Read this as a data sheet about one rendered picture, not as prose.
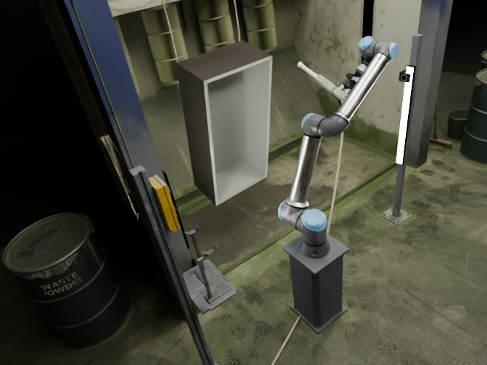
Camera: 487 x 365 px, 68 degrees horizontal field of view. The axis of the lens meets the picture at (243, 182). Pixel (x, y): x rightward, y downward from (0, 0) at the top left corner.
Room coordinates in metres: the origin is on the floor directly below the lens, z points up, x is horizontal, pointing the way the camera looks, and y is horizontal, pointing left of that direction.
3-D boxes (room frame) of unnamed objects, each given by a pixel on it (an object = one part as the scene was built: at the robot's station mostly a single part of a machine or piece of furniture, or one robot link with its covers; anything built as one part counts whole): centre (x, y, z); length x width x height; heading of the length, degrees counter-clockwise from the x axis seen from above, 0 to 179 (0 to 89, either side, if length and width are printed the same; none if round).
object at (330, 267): (1.68, -0.39, 0.32); 0.31 x 0.31 x 0.64; 30
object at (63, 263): (1.95, 1.37, 0.44); 0.59 x 0.58 x 0.89; 100
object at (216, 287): (1.41, 0.29, 0.95); 0.26 x 0.15 x 0.32; 30
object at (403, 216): (2.52, -1.36, 0.01); 0.20 x 0.20 x 0.01; 30
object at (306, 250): (1.68, -0.39, 0.69); 0.19 x 0.19 x 0.10
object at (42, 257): (1.95, 1.37, 0.86); 0.54 x 0.54 x 0.01
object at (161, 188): (1.36, 0.38, 1.42); 0.12 x 0.06 x 0.26; 30
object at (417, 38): (2.52, -1.36, 0.82); 0.05 x 0.05 x 1.64; 30
